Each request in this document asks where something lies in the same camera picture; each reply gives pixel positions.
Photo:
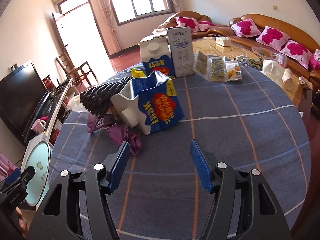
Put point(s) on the yellow patterned snack packet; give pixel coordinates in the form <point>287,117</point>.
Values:
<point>217,69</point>

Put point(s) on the blue plaid tablecloth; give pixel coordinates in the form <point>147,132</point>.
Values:
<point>247,124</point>

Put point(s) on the black flat screen television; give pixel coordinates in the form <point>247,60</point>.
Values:
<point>23,94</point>

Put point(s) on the open brown door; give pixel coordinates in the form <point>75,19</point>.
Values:
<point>62,39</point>

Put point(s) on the white plastic kettle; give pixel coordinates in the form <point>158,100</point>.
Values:
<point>273,71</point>

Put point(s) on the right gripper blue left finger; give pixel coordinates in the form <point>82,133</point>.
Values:
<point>100,180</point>

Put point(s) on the white plastic bag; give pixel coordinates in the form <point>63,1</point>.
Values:
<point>75,104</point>

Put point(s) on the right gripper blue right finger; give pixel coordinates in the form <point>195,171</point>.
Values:
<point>218,179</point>

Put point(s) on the crushed blue Look milk carton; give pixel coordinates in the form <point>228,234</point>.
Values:
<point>149,103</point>

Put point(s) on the purple plastic wrapper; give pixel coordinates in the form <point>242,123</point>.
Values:
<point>116,131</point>

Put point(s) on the paper cup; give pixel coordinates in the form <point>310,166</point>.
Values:
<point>287,79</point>

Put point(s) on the white TV stand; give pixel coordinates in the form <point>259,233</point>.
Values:
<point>56,97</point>

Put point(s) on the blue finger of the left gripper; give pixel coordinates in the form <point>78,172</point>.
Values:
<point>13,176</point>

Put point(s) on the brown leather sofa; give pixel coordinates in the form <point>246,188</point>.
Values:
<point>261,21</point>

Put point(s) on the tall white milk carton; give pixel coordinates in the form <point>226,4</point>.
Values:
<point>180,42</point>

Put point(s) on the clear snack packet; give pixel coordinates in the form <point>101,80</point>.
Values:
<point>200,64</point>

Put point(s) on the window with brown frame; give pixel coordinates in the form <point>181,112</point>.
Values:
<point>141,1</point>

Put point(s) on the pink curtain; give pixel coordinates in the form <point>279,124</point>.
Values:
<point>106,9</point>

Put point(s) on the yellow plastic bag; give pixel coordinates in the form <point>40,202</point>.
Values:
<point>135,73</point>

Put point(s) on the orange white snack packet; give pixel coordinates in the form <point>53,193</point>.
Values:
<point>233,71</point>

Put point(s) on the upright blue Look milk carton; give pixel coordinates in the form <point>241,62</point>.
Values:
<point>156,55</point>

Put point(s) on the pink thermos front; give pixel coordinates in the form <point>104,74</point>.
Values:
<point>6,167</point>

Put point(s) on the wooden chair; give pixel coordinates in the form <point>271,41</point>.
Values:
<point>78,74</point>

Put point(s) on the pink mug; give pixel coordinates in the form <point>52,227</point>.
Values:
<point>39,125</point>

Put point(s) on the light blue cartoon trash bin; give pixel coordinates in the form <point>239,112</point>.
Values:
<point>39,159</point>

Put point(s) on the white set-top box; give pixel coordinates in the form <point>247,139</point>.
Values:
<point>33,142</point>

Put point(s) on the white tissue box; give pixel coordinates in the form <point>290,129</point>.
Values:
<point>223,41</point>

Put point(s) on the pink flower pillow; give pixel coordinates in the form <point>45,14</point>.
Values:
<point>273,38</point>
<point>297,52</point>
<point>246,28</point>
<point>188,22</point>
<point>204,26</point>

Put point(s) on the black foam net sleeve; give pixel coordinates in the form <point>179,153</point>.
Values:
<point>97,100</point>

